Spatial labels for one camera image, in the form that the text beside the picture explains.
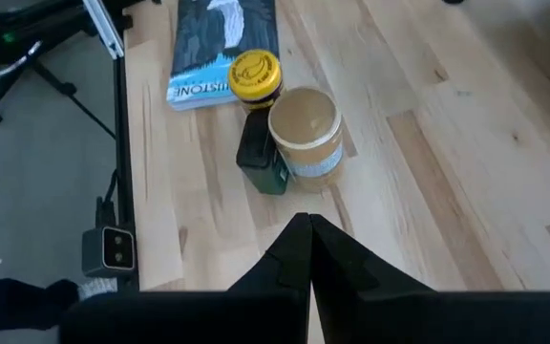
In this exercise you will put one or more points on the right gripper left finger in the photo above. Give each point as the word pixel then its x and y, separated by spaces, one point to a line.
pixel 208 315

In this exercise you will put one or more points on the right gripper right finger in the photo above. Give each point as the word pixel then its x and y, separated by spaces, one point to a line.
pixel 423 320

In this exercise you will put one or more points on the dark green spice tin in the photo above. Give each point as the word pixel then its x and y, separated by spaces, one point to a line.
pixel 258 157

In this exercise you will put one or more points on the large jar tan lid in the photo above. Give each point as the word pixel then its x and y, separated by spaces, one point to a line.
pixel 306 134

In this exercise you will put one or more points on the dark spice jar yellow lid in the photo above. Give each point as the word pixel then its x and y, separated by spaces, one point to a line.
pixel 255 74

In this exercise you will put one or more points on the Yellowstone picture book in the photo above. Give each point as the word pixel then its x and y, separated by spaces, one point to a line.
pixel 217 48

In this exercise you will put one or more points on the aluminium profile bar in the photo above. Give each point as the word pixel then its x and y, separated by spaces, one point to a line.
pixel 105 28

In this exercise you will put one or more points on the black office chair base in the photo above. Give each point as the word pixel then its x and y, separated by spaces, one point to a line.
pixel 22 38

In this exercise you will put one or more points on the table-level camera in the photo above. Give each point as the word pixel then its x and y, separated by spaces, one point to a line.
pixel 109 251

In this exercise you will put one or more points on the black table frame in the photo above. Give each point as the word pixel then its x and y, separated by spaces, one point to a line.
pixel 123 143

